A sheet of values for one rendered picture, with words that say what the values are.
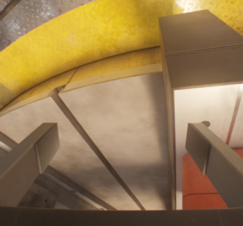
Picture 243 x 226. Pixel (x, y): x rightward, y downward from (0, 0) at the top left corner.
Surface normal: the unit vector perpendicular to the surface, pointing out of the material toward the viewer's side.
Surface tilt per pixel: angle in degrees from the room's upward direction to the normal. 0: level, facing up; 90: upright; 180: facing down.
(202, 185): 97
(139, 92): 0
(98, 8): 0
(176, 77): 90
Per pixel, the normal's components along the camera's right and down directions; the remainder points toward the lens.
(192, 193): -0.38, -0.83
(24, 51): -0.12, 0.63
